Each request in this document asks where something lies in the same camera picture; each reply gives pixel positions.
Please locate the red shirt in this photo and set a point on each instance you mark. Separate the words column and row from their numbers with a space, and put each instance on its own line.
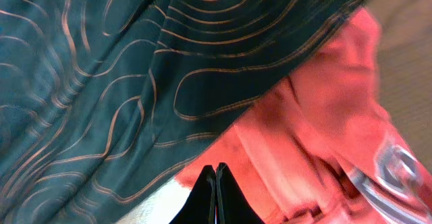
column 318, row 147

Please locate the black orange patterned jersey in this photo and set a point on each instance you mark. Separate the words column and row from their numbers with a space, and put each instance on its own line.
column 102, row 101

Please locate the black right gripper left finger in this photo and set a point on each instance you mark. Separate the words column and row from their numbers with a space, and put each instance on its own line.
column 199, row 207

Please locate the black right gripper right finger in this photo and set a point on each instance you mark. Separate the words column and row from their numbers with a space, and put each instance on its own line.
column 232, row 206

